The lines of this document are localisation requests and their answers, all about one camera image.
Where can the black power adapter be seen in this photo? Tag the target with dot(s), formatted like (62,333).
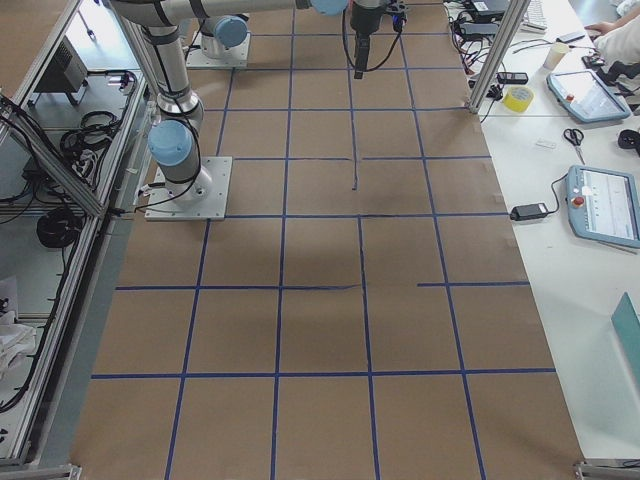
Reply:
(487,7)

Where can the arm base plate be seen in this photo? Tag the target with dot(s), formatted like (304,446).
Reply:
(205,199)
(209,54)

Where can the black power brick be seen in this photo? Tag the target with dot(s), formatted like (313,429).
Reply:
(527,212)

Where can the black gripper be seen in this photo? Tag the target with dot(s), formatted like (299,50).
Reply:
(360,19)

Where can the grey equipment box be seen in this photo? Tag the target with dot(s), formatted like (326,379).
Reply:
(65,73)

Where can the upper teach pendant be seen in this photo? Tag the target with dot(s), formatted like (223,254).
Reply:
(586,97)

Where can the black scissors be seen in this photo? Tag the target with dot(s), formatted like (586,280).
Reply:
(575,137)

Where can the teach pendant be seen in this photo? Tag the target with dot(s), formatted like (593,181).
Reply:
(586,97)
(603,205)

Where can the teal folder corner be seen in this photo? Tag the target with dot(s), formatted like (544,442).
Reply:
(625,321)

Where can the lower teach pendant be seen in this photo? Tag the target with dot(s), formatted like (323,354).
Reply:
(603,205)

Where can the aluminium corner post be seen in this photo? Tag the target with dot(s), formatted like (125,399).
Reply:
(509,26)

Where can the person hand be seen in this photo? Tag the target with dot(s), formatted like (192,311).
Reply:
(601,28)

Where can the yellow tape roll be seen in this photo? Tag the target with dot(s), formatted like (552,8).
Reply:
(518,98)

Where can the white paper cup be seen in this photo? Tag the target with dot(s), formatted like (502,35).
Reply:
(555,55)

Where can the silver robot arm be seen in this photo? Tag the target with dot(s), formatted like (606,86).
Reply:
(174,141)
(159,22)

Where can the aluminium side frame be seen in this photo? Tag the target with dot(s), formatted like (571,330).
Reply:
(60,156)

